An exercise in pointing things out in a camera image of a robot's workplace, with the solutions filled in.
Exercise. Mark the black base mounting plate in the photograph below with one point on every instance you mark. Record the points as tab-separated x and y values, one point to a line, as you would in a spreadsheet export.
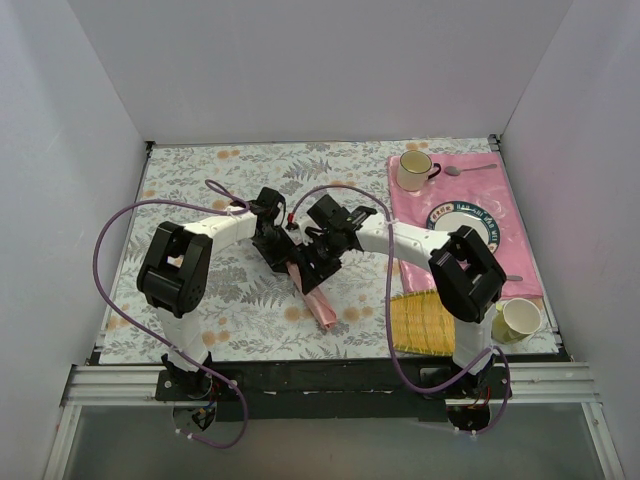
327	389

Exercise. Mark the white plate green rim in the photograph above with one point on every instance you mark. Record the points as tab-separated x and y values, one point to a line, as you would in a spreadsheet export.
449	216

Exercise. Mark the aluminium frame rail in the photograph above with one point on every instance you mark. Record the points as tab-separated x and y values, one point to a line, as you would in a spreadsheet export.
145	385

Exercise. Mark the yellow bamboo tray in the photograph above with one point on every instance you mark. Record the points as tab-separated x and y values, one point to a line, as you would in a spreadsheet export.
421	325

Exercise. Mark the white mug black rim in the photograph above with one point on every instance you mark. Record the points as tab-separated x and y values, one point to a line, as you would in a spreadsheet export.
415	169

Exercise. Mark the floral patterned tablecloth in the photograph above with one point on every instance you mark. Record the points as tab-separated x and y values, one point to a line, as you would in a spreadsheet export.
248	312

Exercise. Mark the peach satin napkin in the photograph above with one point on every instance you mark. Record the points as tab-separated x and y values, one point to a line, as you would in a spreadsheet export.
315	300

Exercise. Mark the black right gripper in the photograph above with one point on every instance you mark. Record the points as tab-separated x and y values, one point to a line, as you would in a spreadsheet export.
317	262

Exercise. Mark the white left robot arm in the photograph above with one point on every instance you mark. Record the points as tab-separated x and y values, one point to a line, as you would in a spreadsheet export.
174	274

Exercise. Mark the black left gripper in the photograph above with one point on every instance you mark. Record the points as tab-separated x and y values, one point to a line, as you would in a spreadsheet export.
279	255

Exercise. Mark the small silver spoon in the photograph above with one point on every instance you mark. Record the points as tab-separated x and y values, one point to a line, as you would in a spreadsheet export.
453	171

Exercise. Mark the yellow green mug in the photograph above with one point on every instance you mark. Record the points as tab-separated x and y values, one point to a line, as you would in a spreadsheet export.
516	320

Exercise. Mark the pink floral placemat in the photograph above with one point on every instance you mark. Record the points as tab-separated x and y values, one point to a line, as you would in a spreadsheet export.
488	189

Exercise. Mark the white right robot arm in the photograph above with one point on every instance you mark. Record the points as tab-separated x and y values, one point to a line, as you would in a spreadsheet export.
468	277

